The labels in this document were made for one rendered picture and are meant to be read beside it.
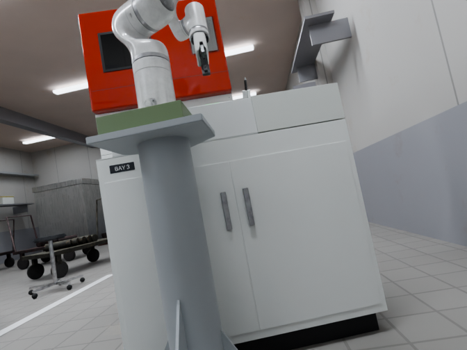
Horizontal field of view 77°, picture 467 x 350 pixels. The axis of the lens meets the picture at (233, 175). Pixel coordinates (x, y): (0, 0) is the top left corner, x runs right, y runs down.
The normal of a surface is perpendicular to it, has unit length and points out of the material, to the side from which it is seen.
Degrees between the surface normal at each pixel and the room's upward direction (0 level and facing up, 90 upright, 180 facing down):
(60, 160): 90
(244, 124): 90
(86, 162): 90
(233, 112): 90
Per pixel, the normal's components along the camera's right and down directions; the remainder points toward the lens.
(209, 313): 0.76, -0.19
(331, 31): -0.10, -0.07
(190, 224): 0.57, -0.18
